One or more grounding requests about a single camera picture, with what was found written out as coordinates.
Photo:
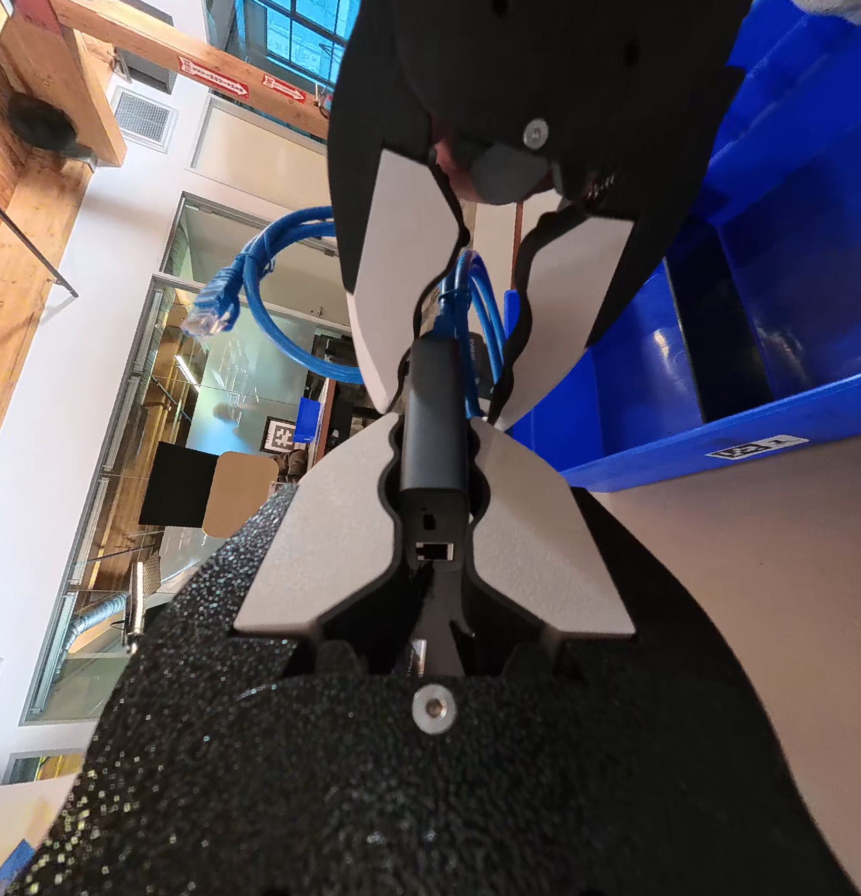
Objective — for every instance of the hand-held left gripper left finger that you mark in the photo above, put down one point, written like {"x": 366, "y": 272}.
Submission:
{"x": 318, "y": 553}

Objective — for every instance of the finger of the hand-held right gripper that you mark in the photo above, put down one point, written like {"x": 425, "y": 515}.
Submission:
{"x": 388, "y": 266}
{"x": 577, "y": 294}

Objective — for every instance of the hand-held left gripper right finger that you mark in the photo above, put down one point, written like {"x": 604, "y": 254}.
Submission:
{"x": 542, "y": 553}

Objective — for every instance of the black ethernet adapter box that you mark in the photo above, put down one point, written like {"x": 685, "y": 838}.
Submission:
{"x": 434, "y": 434}

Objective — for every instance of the blue plastic bin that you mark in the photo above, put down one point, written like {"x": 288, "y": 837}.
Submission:
{"x": 808, "y": 280}

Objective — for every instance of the fiducial marker board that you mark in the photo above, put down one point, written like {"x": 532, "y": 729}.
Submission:
{"x": 279, "y": 435}

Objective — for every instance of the small blue bin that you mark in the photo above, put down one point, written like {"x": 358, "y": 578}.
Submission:
{"x": 308, "y": 420}

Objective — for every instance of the black bin divider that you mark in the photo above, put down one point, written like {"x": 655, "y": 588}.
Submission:
{"x": 724, "y": 350}

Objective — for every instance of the wooden beam red signs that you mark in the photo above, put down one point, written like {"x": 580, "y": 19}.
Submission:
{"x": 157, "y": 49}

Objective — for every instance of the black dome fixture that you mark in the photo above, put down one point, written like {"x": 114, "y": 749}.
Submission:
{"x": 42, "y": 122}

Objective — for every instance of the tan sheet holder board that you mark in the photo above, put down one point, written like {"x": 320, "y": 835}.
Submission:
{"x": 25, "y": 812}

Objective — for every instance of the white wall vent grille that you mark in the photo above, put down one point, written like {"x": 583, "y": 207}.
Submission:
{"x": 142, "y": 119}

